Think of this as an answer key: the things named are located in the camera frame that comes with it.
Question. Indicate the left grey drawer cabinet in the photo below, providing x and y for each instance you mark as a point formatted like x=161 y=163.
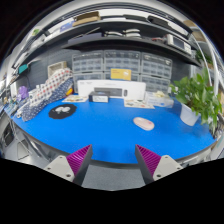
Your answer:
x=87 y=66

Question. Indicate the white keyboard box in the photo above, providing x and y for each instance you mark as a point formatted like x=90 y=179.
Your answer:
x=115 y=88

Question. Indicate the patterned folded cloth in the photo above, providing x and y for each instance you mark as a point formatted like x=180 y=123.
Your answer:
x=54 y=89

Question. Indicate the illustrated paper sheet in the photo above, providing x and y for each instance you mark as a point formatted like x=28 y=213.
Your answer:
x=137 y=104
x=75 y=99

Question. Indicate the grey drawer cabinet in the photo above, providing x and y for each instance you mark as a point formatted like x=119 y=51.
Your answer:
x=122 y=59
x=156 y=72
x=87 y=66

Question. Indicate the brown cardboard box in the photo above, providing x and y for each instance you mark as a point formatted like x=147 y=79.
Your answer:
x=86 y=18

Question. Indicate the yellow label card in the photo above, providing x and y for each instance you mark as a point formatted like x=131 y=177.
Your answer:
x=121 y=74

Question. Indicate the pink computer mouse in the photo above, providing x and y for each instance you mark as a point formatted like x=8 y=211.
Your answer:
x=143 y=123

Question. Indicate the blue table mat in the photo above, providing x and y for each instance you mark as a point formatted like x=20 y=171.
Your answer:
x=110 y=129

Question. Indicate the purple plush toy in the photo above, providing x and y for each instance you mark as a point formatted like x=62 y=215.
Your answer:
x=22 y=93

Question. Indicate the white plant pot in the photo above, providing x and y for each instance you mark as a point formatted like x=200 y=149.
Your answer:
x=188 y=116

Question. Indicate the white electronic instrument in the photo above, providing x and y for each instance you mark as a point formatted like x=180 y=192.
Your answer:
x=178 y=43

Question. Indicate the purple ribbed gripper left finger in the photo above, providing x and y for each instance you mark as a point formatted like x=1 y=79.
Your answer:
x=72 y=167

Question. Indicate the right grey drawer cabinet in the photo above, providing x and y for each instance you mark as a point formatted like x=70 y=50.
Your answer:
x=156 y=72

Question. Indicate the clear plastic tissue box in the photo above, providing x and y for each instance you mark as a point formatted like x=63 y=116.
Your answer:
x=158 y=99

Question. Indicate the beige plastic basket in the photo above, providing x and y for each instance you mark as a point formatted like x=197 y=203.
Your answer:
x=56 y=66

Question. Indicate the green potted plant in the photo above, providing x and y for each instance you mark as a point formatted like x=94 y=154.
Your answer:
x=199 y=96

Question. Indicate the left illustrated paper sheet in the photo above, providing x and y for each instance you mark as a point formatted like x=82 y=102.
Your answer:
x=75 y=99

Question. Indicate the small dark white box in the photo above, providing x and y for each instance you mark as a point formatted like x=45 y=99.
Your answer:
x=98 y=97

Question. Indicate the round black mouse pad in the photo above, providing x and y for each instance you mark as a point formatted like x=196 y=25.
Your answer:
x=62 y=111

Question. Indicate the dark wall shelf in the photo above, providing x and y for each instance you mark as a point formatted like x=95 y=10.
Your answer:
x=127 y=34

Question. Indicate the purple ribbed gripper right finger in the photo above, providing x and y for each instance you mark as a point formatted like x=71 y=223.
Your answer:
x=153 y=166

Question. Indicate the middle grey drawer cabinet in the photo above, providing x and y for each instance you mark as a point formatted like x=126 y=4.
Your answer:
x=122 y=59

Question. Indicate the right illustrated paper sheet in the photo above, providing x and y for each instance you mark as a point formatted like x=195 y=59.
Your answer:
x=137 y=104

